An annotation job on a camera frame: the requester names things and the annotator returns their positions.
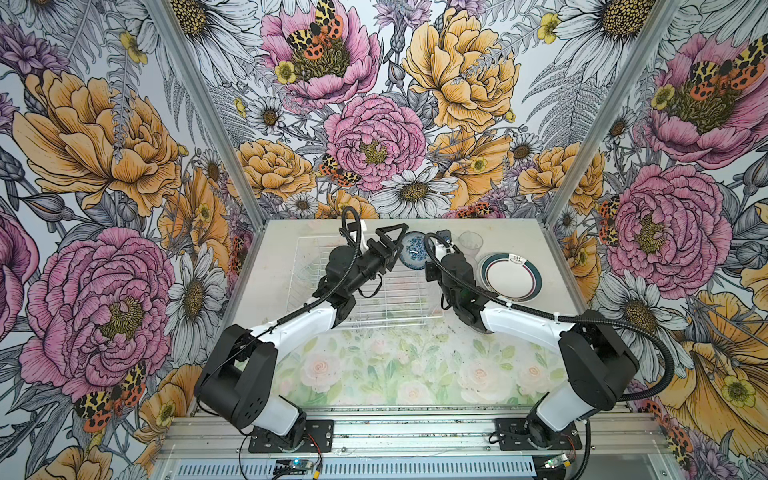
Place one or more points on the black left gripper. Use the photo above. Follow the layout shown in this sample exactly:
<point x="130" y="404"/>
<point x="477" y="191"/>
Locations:
<point x="389" y="253"/>

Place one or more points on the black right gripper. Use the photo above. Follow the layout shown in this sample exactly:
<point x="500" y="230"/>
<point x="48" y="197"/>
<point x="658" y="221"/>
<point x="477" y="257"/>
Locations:
<point x="430" y="271"/>

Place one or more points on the white blue floral bowl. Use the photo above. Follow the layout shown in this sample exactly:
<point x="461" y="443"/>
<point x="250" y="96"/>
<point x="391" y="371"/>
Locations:
<point x="413" y="254"/>

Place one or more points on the white wire dish rack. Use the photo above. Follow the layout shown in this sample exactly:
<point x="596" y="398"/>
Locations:
<point x="401" y="297"/>

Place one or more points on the clear glass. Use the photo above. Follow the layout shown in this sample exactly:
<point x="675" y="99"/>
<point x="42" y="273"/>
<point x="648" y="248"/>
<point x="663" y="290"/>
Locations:
<point x="470" y="243"/>

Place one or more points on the plate green red band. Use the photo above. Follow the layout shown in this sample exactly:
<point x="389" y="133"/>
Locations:
<point x="511" y="276"/>

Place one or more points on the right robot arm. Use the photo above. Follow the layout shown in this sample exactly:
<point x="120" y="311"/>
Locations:
<point x="599" y="366"/>

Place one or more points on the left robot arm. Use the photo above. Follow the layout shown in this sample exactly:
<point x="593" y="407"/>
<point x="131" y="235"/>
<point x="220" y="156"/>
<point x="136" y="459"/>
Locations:
<point x="236" y="381"/>

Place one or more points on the green circuit board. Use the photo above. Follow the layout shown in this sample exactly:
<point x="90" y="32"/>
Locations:
<point x="294" y="466"/>

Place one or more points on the left aluminium corner post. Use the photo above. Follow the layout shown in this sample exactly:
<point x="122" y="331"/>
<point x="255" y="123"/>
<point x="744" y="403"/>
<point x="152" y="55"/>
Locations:
<point x="186" y="64"/>

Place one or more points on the aluminium corner post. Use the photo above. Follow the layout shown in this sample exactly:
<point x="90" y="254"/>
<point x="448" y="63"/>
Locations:
<point x="650" y="36"/>
<point x="186" y="64"/>

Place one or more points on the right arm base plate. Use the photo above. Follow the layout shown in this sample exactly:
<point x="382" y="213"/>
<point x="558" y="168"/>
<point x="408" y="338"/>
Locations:
<point x="522" y="434"/>

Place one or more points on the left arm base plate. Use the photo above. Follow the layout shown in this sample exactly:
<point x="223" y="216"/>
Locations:
<point x="308" y="436"/>

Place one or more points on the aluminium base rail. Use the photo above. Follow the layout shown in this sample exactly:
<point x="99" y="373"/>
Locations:
<point x="422" y="443"/>

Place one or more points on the right aluminium corner post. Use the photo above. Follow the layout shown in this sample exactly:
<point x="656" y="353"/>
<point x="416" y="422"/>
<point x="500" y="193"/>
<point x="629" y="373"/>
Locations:
<point x="650" y="36"/>

